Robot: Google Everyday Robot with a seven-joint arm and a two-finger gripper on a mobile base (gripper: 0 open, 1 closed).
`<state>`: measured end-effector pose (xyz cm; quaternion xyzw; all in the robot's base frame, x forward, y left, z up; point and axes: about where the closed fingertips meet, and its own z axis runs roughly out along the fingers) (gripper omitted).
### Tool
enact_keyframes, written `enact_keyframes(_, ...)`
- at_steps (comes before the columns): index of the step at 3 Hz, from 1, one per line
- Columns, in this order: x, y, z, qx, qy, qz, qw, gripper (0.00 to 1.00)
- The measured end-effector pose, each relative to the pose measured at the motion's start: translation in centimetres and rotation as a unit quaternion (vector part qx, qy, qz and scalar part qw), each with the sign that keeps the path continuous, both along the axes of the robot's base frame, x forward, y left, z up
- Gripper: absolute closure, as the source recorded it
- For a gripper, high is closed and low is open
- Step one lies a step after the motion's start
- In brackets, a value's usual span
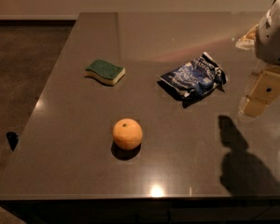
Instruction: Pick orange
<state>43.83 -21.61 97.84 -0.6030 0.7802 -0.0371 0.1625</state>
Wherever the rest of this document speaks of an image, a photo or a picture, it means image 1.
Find blue crumpled snack bag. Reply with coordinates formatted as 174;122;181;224
160;52;228;99

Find orange fruit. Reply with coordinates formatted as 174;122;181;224
112;119;143;150

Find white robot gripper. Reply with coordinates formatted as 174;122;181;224
235;0;280;119

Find green and yellow sponge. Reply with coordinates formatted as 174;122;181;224
85;60;125;86

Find small dark object on floor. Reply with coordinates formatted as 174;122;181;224
6;132;19;151

